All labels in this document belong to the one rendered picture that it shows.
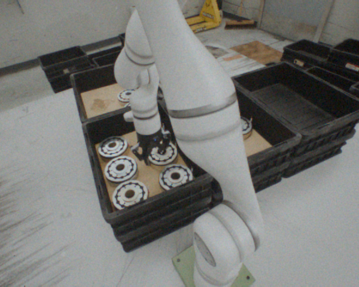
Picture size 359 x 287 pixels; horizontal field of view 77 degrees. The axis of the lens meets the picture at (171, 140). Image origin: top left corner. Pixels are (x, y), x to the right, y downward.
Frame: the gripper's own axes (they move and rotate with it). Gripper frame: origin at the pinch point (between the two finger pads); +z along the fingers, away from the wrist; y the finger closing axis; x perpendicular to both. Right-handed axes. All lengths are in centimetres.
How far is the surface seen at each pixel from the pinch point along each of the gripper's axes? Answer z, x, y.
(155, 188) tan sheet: 2.2, -9.3, -4.9
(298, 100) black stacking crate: 2, -4, 67
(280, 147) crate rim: -7.4, -23.7, 29.7
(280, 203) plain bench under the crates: 15.2, -29.9, 30.6
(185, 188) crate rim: -7.4, -19.8, -0.5
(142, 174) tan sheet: 2.2, -2.1, -5.7
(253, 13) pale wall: 66, 242, 307
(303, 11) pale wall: 45, 154, 304
